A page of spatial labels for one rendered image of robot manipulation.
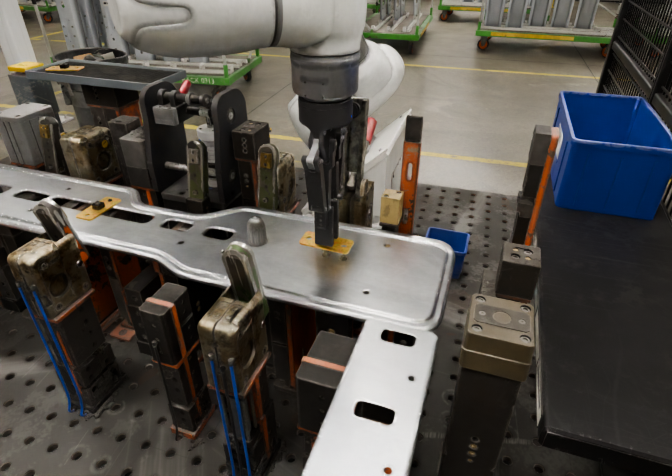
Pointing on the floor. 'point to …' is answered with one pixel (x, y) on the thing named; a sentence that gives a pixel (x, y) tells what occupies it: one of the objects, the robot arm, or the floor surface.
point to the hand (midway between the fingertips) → (326, 221)
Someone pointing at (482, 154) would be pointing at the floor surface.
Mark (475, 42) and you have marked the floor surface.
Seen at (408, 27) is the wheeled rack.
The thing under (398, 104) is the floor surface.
